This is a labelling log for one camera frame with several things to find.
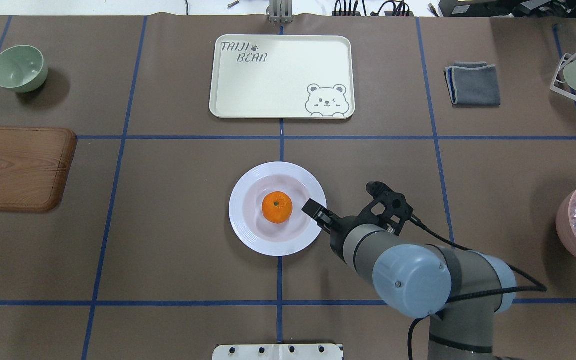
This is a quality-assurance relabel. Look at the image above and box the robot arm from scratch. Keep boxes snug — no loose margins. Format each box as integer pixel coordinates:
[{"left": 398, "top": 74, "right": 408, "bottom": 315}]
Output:
[{"left": 302, "top": 199, "right": 517, "bottom": 360}]

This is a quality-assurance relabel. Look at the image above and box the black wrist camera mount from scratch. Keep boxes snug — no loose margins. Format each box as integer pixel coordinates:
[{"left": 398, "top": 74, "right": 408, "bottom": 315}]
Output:
[{"left": 356, "top": 181, "right": 420, "bottom": 236}]

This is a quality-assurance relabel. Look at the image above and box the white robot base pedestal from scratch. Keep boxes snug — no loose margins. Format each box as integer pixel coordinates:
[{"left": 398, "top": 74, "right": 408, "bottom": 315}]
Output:
[{"left": 212, "top": 343, "right": 345, "bottom": 360}]

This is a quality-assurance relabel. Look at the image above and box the mint green bowl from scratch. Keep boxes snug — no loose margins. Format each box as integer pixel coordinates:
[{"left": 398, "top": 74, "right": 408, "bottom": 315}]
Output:
[{"left": 0, "top": 45, "right": 49, "bottom": 93}]

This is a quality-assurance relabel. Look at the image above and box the cream bear print tray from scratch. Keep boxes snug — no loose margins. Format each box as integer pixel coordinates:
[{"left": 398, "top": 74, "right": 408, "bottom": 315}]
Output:
[{"left": 209, "top": 34, "right": 355, "bottom": 120}]

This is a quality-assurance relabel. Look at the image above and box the black power strip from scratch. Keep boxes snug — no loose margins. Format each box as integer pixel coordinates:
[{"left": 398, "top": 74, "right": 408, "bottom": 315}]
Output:
[{"left": 330, "top": 0, "right": 414, "bottom": 18}]

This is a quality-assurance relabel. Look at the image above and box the white round plate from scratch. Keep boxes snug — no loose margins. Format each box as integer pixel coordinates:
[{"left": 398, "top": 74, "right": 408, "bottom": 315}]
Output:
[{"left": 228, "top": 161, "right": 327, "bottom": 256}]

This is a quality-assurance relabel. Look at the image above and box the folded grey cloth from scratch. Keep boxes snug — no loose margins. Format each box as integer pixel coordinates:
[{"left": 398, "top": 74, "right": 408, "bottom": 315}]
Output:
[{"left": 444, "top": 61, "right": 501, "bottom": 107}]

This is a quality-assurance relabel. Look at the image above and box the brown wooden tray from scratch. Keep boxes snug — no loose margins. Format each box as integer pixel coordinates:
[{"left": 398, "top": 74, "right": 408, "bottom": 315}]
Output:
[{"left": 0, "top": 126, "right": 77, "bottom": 213}]

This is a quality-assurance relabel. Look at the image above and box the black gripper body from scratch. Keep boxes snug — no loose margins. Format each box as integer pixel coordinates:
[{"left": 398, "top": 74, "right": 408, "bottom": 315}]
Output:
[{"left": 315, "top": 208, "right": 343, "bottom": 235}]

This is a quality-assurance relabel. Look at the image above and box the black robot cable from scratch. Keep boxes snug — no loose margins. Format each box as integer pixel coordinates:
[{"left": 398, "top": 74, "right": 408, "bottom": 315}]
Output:
[{"left": 407, "top": 215, "right": 549, "bottom": 360}]

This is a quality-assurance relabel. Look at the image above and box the orange mandarin fruit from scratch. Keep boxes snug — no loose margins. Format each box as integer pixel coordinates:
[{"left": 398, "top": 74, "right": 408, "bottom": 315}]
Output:
[{"left": 262, "top": 191, "right": 293, "bottom": 224}]

